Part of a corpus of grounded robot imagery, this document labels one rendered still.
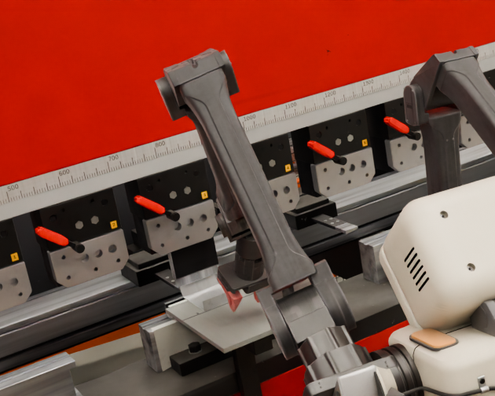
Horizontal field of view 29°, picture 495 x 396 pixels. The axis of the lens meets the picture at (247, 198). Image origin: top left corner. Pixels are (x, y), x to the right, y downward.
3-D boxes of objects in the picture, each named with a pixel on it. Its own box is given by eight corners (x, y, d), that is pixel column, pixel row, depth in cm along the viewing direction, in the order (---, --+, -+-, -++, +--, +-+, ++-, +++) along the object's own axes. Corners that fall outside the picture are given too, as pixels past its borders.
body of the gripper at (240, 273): (216, 273, 183) (218, 245, 178) (262, 257, 187) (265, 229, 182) (232, 296, 179) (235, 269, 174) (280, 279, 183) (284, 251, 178)
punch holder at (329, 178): (320, 199, 210) (309, 126, 205) (300, 192, 217) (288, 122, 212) (376, 180, 216) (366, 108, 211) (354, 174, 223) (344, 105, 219)
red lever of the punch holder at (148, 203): (140, 195, 185) (181, 214, 190) (132, 192, 188) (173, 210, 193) (136, 203, 185) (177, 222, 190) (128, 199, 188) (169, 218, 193)
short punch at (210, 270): (178, 288, 201) (169, 246, 198) (174, 286, 203) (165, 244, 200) (220, 273, 205) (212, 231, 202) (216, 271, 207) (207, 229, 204)
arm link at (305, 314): (302, 353, 119) (341, 335, 120) (269, 288, 125) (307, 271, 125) (311, 381, 127) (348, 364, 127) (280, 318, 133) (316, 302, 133)
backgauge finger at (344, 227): (331, 244, 222) (328, 224, 221) (275, 221, 245) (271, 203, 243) (373, 229, 227) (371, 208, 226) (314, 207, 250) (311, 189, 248)
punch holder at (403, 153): (394, 174, 218) (384, 103, 213) (372, 168, 225) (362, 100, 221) (446, 156, 224) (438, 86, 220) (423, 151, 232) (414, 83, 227)
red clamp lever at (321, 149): (315, 140, 202) (348, 159, 207) (304, 137, 205) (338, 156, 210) (311, 148, 201) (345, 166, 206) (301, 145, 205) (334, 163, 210)
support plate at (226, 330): (224, 353, 177) (223, 349, 177) (166, 313, 200) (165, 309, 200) (306, 320, 185) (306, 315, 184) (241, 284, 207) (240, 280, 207)
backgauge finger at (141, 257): (166, 306, 205) (161, 284, 203) (121, 275, 227) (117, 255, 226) (216, 287, 210) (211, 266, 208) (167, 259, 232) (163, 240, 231)
